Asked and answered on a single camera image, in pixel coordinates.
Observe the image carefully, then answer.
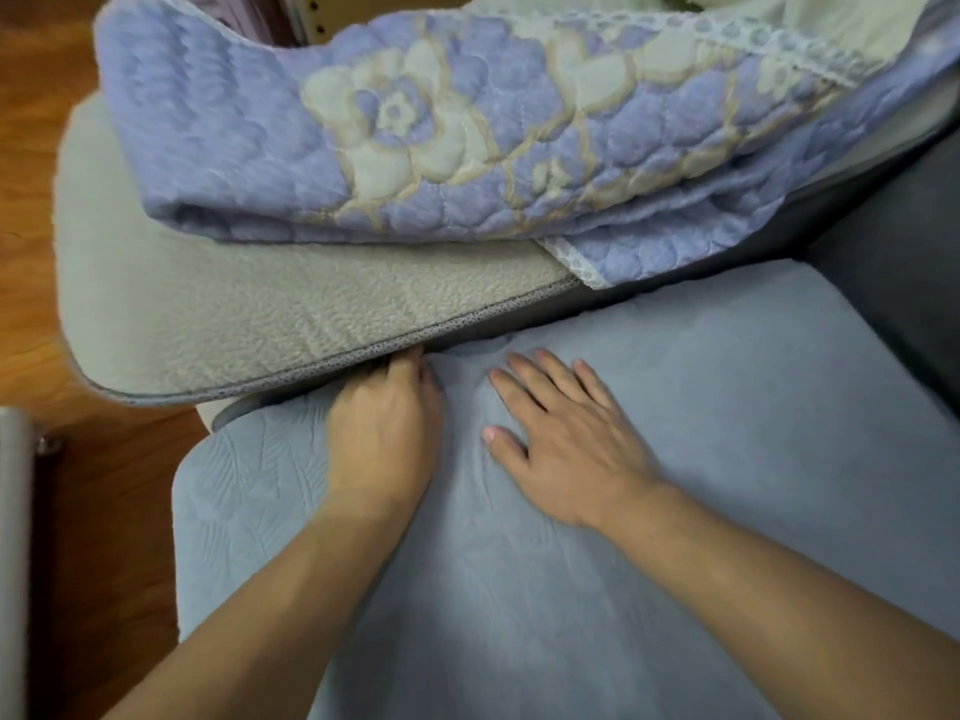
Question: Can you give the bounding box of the dark grey sofa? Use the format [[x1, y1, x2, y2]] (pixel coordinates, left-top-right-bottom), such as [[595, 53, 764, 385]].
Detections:
[[420, 119, 960, 421]]

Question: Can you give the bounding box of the person's left forearm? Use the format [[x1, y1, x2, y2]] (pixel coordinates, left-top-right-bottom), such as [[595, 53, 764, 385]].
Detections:
[[101, 505, 421, 720]]

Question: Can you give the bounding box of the wooden furniture panel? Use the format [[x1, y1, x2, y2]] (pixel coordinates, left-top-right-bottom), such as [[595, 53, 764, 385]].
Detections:
[[288, 0, 481, 47]]

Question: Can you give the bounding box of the pale green cloth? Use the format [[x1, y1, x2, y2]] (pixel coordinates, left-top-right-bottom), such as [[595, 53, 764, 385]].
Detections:
[[480, 0, 939, 87]]

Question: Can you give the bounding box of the person's right hand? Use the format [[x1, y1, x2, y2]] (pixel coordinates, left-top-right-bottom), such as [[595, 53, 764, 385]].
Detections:
[[480, 349, 671, 535]]

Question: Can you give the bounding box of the grey metal post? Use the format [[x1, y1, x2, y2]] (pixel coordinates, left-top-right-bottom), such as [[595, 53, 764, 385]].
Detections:
[[0, 406, 37, 720]]

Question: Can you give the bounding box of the light blue embossed mattress pad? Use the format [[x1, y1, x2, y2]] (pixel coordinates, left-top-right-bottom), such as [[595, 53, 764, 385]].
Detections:
[[172, 258, 960, 720]]

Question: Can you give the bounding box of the beige textured cushion mat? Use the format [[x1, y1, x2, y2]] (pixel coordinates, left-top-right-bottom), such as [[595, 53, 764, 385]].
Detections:
[[52, 93, 586, 409]]

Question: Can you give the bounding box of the blue floral quilted blanket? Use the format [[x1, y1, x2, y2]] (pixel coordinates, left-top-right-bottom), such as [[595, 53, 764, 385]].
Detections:
[[93, 0, 960, 291]]

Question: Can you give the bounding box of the person's right forearm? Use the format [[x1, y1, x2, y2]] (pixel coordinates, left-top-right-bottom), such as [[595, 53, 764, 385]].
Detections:
[[603, 479, 960, 720]]

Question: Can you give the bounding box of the purple fabric item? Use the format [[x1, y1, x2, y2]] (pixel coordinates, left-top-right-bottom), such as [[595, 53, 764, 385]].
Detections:
[[105, 0, 295, 47]]

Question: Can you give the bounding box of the person's left hand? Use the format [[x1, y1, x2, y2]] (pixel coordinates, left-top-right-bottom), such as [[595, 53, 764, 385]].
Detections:
[[321, 346, 445, 522]]

